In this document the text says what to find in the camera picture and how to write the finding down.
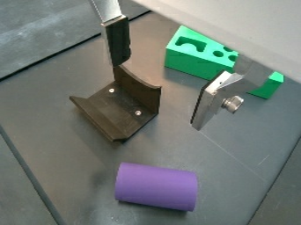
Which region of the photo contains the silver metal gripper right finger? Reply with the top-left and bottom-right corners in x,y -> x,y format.
190,55 -> 273,130

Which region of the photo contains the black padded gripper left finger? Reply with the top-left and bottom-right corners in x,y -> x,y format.
89,0 -> 131,67

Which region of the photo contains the purple cylinder block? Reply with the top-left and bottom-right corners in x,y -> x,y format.
114,163 -> 198,211

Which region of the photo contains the green foam shape-sorter base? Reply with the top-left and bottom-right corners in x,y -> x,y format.
164,25 -> 285,100

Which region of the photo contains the black curved cradle stand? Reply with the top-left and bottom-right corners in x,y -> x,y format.
70,65 -> 161,142

